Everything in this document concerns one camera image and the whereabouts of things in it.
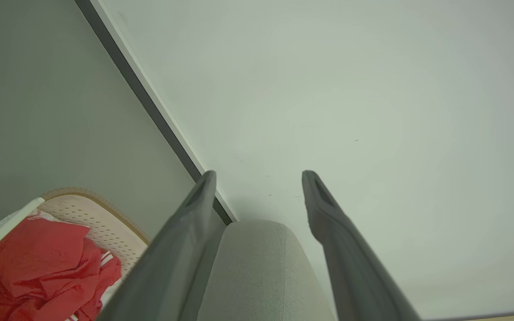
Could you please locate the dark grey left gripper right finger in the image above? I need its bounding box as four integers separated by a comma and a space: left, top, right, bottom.
302, 170, 421, 321

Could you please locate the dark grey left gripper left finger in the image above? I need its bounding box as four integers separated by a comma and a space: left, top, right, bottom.
96, 170, 227, 321

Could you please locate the red and white jersey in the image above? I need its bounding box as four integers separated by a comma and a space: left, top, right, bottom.
0, 213, 123, 321

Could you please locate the beige perforated laundry basket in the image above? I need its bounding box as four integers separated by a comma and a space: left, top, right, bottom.
0, 187, 150, 321

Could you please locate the grey carpet mat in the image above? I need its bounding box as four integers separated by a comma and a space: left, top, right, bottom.
197, 219, 336, 321

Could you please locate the dark grey wall baseboard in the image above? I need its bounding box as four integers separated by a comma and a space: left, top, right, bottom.
75, 0, 238, 226

